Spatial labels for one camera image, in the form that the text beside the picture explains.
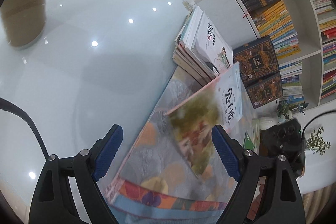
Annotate stack of books under top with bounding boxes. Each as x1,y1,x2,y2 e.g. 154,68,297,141
173,6,219,86

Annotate green cover book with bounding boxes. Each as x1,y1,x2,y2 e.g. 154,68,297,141
243,119,261,154

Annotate lower dark ornate book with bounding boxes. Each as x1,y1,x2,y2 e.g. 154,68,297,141
246,72,283,109

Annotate black right cable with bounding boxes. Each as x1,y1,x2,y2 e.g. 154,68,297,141
301,109,336,135

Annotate black cable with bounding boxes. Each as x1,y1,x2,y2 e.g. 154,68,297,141
0,97,50,158
301,109,336,135

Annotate yellow spine book row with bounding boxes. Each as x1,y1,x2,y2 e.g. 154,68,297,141
251,0,301,60

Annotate grey leaf-pattern tablecloth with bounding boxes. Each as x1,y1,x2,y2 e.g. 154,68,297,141
104,65,259,224

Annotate white ceramic vase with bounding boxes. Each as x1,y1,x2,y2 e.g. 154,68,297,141
259,117,278,130

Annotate white illustrated top book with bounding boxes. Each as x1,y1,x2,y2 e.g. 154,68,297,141
180,7,234,79

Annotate blue artificial flowers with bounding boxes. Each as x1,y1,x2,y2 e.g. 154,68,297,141
277,96,309,124

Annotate upper dark ornate book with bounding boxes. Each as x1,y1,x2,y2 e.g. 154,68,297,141
233,35,279,85

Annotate black right-hand gripper device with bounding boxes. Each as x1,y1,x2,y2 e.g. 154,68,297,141
259,118,306,177

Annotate white bookshelf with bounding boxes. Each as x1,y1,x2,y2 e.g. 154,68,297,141
195,0,335,109

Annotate green sprig plant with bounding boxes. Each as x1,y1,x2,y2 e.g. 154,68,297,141
306,126,331,156

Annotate black left cable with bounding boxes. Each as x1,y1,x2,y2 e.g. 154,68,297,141
0,97,50,158

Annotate pink cover book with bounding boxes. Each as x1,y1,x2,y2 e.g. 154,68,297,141
166,63,242,177

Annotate dark ornate book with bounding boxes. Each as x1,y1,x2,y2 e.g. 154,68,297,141
246,72,283,109
233,35,279,85

